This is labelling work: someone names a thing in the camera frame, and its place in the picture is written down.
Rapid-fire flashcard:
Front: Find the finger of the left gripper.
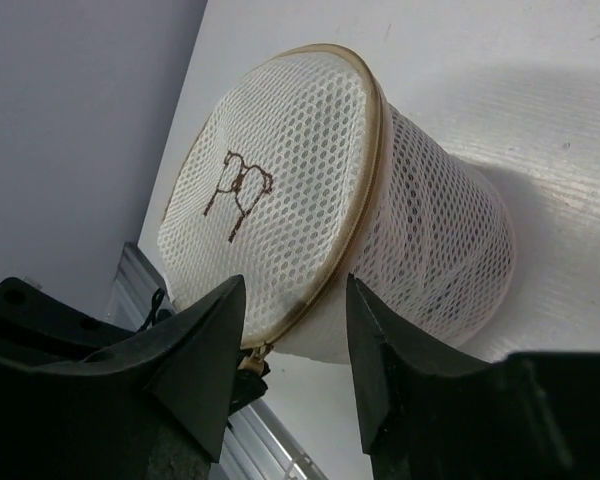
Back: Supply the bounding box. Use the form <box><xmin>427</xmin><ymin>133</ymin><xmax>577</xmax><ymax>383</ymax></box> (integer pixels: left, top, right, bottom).
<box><xmin>229</xmin><ymin>357</ymin><xmax>270</xmax><ymax>415</ymax></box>

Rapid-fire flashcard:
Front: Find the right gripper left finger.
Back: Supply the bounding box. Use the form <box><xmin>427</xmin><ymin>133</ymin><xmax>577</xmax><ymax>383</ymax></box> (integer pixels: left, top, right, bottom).
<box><xmin>0</xmin><ymin>276</ymin><xmax>246</xmax><ymax>479</ymax></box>

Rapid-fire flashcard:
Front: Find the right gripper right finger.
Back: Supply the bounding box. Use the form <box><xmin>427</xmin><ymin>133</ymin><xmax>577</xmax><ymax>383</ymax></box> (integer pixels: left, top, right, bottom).
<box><xmin>346</xmin><ymin>277</ymin><xmax>600</xmax><ymax>479</ymax></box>

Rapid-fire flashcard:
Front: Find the white mesh laundry bag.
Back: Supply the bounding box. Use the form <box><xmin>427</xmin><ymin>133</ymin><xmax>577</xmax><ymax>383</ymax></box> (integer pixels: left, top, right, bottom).
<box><xmin>157</xmin><ymin>44</ymin><xmax>516</xmax><ymax>364</ymax></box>

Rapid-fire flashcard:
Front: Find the aluminium frame rail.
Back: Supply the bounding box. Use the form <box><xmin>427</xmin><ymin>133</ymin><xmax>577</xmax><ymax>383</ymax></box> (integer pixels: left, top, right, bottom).
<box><xmin>107</xmin><ymin>242</ymin><xmax>325</xmax><ymax>479</ymax></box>

